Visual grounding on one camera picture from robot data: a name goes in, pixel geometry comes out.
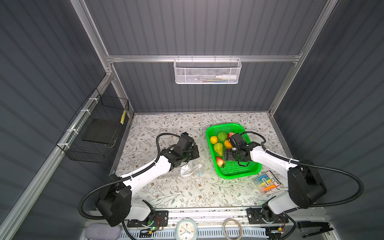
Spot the red yellow peach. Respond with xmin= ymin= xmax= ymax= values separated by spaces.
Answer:
xmin=216 ymin=157 xmax=225 ymax=168

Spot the orange carrot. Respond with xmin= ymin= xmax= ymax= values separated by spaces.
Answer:
xmin=224 ymin=140 xmax=233 ymax=149

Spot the green pear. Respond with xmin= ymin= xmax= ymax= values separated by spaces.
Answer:
xmin=214 ymin=143 xmax=224 ymax=157

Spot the clear zip top bag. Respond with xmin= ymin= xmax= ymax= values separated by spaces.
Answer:
xmin=180 ymin=140 xmax=210 ymax=177

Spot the yellow lemon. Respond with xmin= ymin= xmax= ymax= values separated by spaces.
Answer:
xmin=210 ymin=136 xmax=219 ymax=145

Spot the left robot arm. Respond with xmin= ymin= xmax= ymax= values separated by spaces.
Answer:
xmin=96 ymin=133 xmax=200 ymax=227

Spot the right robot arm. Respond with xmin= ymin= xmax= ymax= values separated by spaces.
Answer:
xmin=225 ymin=133 xmax=327 ymax=221

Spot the green plastic basket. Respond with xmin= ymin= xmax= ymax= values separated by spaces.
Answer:
xmin=205 ymin=122 xmax=262 ymax=180

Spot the green cabbage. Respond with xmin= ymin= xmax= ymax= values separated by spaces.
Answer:
xmin=217 ymin=131 xmax=228 ymax=142

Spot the pack of coloured markers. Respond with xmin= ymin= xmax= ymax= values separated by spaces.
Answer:
xmin=252 ymin=171 xmax=282 ymax=194

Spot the white alarm clock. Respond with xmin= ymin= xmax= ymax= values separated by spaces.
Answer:
xmin=175 ymin=219 xmax=198 ymax=240

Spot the black stapler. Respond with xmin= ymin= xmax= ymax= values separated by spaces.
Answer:
xmin=297 ymin=221 xmax=334 ymax=238

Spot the grey cloth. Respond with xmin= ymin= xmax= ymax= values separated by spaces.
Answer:
xmin=85 ymin=224 xmax=122 ymax=240

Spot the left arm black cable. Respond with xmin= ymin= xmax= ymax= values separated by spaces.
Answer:
xmin=78 ymin=132 xmax=182 ymax=220

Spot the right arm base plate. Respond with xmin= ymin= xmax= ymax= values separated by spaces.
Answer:
xmin=246 ymin=208 xmax=290 ymax=225

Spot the coiled beige cable ring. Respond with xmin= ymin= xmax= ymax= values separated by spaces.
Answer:
xmin=222 ymin=218 xmax=243 ymax=240

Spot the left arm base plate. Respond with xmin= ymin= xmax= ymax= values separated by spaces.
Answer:
xmin=126 ymin=210 xmax=169 ymax=228

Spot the white wire mesh basket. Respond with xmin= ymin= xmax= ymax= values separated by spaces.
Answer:
xmin=173 ymin=58 xmax=242 ymax=85

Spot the black wire basket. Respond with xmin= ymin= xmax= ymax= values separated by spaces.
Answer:
xmin=57 ymin=90 xmax=130 ymax=164

